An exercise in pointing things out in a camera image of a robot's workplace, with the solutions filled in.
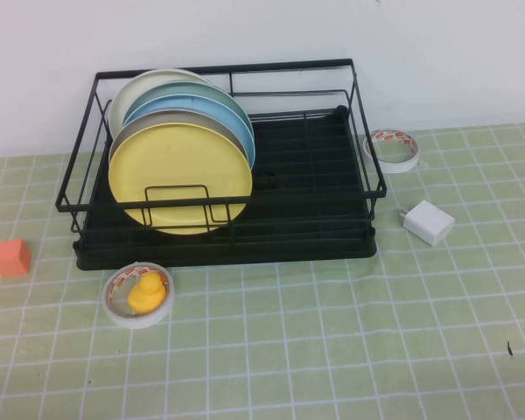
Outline black wire dish rack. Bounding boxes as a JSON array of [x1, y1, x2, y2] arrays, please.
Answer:
[[54, 59, 389, 272]]

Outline white tape roll around duck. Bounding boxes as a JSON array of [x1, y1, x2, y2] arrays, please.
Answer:
[[101, 261, 176, 330]]

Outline grey plate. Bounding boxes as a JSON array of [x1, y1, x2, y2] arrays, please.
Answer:
[[108, 108, 251, 167]]

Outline green checkered tablecloth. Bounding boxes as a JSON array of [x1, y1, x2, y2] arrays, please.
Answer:
[[0, 122, 525, 420]]

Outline teal green plate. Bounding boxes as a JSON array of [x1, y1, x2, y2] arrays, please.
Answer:
[[125, 80, 253, 132]]

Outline empty white tape roll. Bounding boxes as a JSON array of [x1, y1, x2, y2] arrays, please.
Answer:
[[361, 128, 423, 175]]

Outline yellow rubber duck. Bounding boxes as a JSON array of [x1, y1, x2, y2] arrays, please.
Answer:
[[127, 274, 166, 314]]

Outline orange block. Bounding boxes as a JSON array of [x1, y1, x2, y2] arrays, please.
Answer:
[[0, 239, 31, 277]]

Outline blue plate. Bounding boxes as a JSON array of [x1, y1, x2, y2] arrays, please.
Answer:
[[122, 93, 257, 176]]

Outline white charger plug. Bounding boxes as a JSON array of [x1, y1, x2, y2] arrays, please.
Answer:
[[397, 199, 457, 248]]

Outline yellow plate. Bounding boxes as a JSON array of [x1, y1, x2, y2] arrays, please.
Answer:
[[108, 122, 254, 236]]

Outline cream plate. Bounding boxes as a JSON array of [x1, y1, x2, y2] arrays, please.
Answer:
[[108, 67, 214, 139]]

